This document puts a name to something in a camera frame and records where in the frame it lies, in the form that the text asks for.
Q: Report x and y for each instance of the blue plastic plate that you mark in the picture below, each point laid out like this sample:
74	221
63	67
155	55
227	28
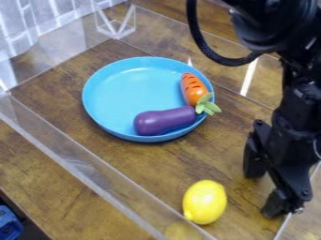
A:
135	85

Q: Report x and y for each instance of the yellow toy lemon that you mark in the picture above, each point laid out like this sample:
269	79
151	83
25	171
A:
205	202

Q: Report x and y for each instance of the orange toy carrot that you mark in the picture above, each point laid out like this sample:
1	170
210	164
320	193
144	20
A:
197	94

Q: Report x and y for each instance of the white checkered curtain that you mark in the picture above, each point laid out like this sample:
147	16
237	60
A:
27	19

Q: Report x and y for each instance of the clear acrylic barrier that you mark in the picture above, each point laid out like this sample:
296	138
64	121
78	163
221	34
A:
91	187

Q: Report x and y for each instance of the purple toy eggplant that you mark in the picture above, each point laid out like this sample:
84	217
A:
157	122

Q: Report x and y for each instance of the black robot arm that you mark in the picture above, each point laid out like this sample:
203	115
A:
285	27

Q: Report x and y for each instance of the blue object at corner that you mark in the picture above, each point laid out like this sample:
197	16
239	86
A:
11	227

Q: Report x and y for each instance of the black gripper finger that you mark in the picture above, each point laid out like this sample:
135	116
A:
254	168
280	204

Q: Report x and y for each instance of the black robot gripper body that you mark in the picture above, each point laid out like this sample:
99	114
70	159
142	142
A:
286	146

